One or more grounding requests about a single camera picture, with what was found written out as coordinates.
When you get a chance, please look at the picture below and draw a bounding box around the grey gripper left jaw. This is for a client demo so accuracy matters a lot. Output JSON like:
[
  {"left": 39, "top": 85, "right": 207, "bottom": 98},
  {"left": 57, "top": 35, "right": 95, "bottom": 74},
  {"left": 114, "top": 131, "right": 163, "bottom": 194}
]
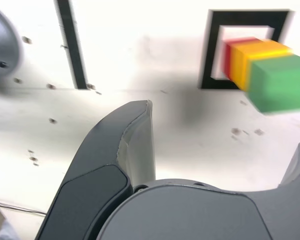
[{"left": 36, "top": 99, "right": 157, "bottom": 240}]

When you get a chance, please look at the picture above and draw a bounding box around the yellow cube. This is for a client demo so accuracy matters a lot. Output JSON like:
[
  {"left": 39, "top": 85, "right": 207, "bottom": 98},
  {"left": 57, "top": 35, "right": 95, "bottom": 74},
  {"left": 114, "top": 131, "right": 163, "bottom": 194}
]
[{"left": 229, "top": 39, "right": 295, "bottom": 92}]

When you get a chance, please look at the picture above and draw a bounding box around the green cube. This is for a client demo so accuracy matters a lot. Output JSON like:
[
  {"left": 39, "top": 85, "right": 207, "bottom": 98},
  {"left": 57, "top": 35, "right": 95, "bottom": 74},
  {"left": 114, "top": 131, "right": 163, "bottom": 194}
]
[{"left": 245, "top": 55, "right": 300, "bottom": 115}]

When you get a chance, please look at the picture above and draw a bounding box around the black tape square outline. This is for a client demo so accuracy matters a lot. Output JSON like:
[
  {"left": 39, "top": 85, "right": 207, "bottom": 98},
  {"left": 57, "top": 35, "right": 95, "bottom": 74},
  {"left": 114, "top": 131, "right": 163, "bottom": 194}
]
[{"left": 198, "top": 8, "right": 297, "bottom": 91}]

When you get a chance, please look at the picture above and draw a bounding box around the red cube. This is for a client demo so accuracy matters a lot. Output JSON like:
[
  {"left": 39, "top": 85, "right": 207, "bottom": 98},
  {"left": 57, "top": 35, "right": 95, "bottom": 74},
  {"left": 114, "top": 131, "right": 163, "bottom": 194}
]
[{"left": 223, "top": 36, "right": 263, "bottom": 82}]

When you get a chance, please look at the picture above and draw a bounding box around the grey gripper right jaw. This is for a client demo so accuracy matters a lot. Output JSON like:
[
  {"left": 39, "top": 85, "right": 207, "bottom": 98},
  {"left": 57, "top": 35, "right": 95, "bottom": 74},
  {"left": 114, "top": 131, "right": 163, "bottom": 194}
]
[{"left": 94, "top": 136, "right": 300, "bottom": 240}]

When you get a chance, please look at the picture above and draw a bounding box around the black tape strip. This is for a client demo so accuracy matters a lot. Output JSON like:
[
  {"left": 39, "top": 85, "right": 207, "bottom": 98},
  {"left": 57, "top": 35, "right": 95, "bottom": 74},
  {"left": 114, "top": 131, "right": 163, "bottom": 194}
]
[{"left": 54, "top": 0, "right": 89, "bottom": 91}]

